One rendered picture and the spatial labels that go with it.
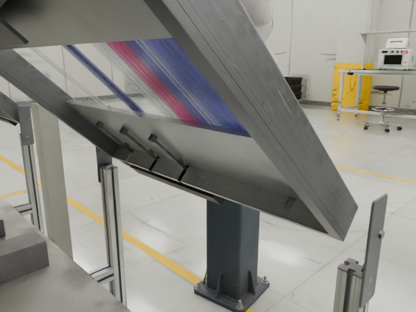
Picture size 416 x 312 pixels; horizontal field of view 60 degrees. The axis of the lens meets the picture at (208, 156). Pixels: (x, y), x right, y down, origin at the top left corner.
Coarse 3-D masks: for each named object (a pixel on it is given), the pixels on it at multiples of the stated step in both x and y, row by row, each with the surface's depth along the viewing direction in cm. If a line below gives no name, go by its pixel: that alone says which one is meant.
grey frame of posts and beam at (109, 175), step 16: (112, 176) 106; (112, 192) 106; (112, 208) 107; (112, 224) 108; (112, 240) 109; (112, 256) 110; (352, 272) 54; (112, 288) 116; (336, 288) 55; (352, 288) 53; (336, 304) 56; (352, 304) 54; (368, 304) 56
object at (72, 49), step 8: (72, 48) 58; (80, 56) 59; (88, 64) 60; (96, 72) 61; (104, 80) 63; (112, 88) 64; (120, 96) 65; (128, 96) 67; (128, 104) 67; (136, 104) 68; (144, 112) 70
